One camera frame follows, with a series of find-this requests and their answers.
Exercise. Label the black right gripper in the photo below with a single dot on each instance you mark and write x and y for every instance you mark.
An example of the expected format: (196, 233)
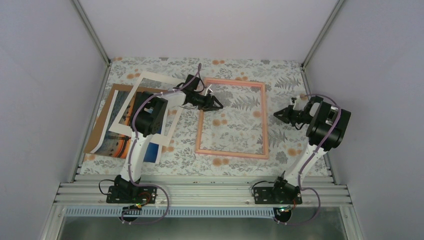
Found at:
(286, 117)

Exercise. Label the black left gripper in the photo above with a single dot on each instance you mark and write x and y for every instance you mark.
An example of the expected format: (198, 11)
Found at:
(208, 104)

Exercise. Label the pink wooden picture frame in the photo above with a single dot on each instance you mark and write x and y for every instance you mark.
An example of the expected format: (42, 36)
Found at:
(264, 121)

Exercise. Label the white mat board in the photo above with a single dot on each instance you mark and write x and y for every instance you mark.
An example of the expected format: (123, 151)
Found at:
(142, 79)

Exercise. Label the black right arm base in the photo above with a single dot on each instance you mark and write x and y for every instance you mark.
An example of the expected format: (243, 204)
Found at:
(277, 195)

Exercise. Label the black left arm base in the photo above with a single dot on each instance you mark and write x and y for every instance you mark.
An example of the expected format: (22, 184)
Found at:
(132, 196)

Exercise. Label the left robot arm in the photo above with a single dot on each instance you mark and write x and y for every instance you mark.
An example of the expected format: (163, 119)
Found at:
(147, 118)

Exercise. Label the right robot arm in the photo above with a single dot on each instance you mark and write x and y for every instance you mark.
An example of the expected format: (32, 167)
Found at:
(326, 124)

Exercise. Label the sunset landscape photo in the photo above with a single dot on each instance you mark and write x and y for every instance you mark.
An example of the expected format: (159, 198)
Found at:
(117, 145)

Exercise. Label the floral patterned table cloth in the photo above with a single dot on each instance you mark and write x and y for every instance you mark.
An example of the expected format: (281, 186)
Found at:
(282, 79)

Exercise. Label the brown cardboard backing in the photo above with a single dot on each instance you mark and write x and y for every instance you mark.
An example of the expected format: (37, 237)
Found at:
(99, 129)

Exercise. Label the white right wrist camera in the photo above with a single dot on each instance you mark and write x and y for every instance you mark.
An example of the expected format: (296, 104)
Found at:
(299, 102)

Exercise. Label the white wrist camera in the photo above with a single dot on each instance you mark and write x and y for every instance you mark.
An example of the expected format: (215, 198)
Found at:
(208, 89)
(299, 102)

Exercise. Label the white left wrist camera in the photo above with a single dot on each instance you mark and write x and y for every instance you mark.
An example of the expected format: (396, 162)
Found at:
(208, 89)

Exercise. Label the aluminium rail platform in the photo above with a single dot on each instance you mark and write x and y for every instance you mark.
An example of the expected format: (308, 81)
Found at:
(201, 191)

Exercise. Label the grey slotted cable duct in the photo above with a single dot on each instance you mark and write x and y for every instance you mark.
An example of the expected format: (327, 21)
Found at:
(173, 212)

